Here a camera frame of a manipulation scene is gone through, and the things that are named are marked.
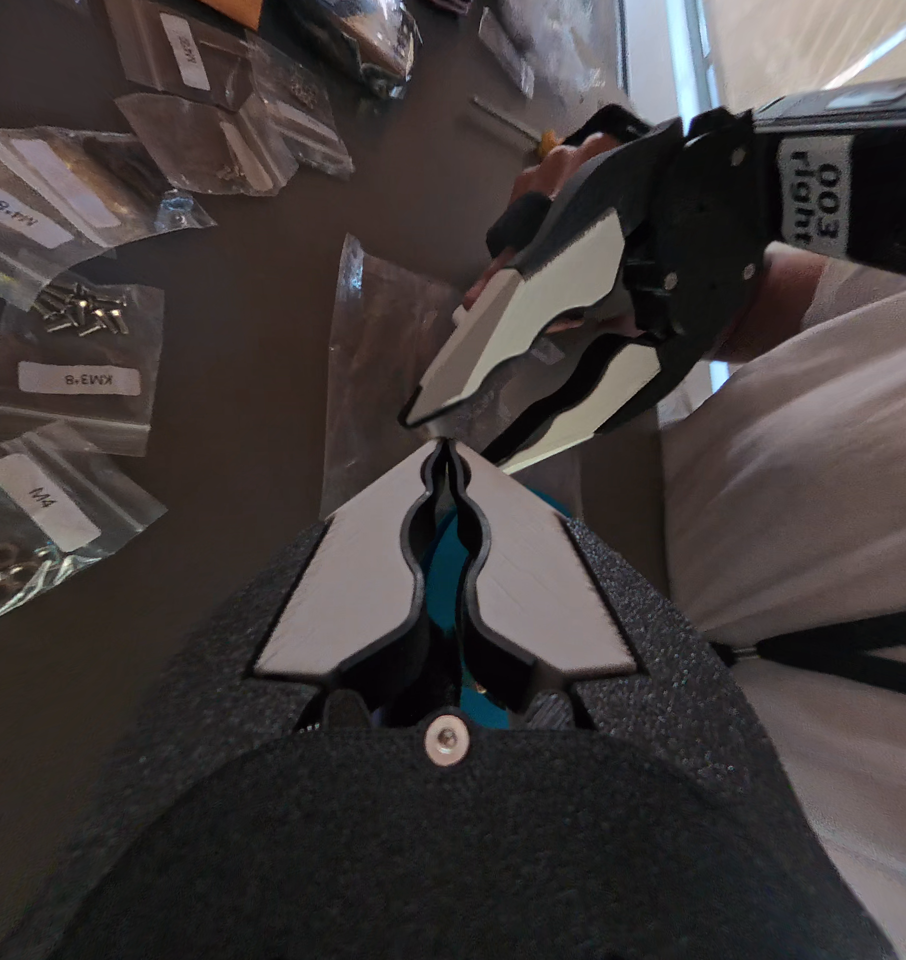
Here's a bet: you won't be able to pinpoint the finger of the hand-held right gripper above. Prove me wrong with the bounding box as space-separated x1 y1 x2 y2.
486 336 664 477
400 208 638 430

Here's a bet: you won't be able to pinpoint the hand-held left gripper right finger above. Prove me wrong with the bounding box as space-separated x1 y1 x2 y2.
450 438 640 680

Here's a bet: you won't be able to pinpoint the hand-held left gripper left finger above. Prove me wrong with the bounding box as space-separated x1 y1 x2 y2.
252 438 448 682

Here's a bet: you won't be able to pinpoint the blue round metal base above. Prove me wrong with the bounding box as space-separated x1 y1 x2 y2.
421 442 576 732

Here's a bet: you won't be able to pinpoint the large clear plastic bag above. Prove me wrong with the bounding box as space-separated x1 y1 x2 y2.
321 232 582 519

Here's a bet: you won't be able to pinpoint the person's right forearm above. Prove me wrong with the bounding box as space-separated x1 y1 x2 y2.
711 243 825 365

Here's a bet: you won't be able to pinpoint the grey desk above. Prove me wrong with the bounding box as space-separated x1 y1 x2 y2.
0 0 672 826

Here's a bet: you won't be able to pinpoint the person's right hand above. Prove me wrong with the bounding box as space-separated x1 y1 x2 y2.
460 131 604 320

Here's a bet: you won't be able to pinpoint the crumpled clear plastic wrap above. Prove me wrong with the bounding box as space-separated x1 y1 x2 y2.
475 0 538 100

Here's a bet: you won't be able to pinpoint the silver antistatic bag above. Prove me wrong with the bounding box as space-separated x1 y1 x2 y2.
295 0 424 100

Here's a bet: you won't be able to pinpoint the pile of small screw bags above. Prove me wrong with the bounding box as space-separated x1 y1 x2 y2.
0 0 357 631

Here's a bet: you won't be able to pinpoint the orange cardboard box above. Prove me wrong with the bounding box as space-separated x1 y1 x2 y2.
198 0 263 31

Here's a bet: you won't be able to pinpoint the orange handle screwdriver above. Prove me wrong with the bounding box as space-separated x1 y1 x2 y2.
468 96 561 155

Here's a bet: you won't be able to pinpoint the black strap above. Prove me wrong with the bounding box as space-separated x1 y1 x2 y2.
711 615 906 687

